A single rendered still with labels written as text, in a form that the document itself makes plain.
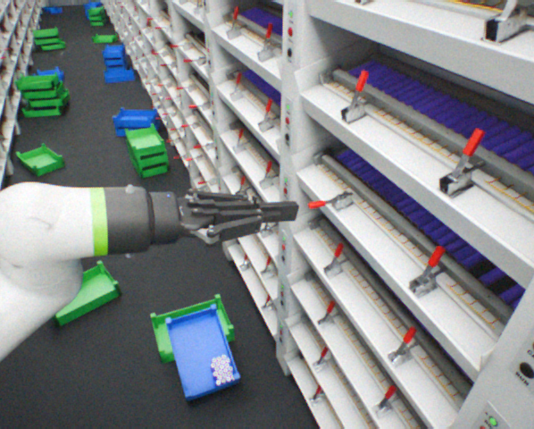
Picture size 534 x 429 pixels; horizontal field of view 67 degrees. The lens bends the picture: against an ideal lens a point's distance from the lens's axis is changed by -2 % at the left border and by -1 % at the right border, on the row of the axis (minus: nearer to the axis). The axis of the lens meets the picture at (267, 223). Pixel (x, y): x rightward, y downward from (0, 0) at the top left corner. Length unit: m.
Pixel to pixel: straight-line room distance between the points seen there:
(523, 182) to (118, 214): 0.52
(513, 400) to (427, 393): 0.24
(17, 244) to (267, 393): 1.23
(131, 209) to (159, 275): 1.53
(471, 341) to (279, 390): 1.04
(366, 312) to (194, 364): 0.88
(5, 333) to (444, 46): 0.67
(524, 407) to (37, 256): 0.63
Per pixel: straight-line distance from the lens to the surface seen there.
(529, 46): 0.53
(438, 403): 0.86
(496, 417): 0.70
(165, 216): 0.57
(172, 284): 2.02
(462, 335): 0.70
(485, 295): 0.72
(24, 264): 0.57
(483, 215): 0.59
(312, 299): 1.23
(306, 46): 0.92
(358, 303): 0.97
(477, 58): 0.56
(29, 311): 0.65
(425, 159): 0.68
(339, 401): 1.28
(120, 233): 0.55
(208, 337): 1.69
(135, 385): 1.71
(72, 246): 0.56
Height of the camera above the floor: 1.41
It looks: 37 degrees down
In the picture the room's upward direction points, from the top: straight up
